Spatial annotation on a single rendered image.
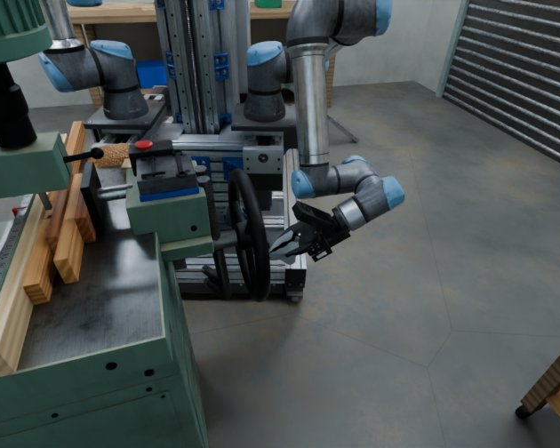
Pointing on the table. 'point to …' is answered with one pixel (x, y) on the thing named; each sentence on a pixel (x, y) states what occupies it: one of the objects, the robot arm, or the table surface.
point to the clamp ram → (97, 205)
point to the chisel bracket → (24, 167)
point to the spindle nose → (5, 108)
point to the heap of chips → (112, 155)
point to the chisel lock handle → (85, 155)
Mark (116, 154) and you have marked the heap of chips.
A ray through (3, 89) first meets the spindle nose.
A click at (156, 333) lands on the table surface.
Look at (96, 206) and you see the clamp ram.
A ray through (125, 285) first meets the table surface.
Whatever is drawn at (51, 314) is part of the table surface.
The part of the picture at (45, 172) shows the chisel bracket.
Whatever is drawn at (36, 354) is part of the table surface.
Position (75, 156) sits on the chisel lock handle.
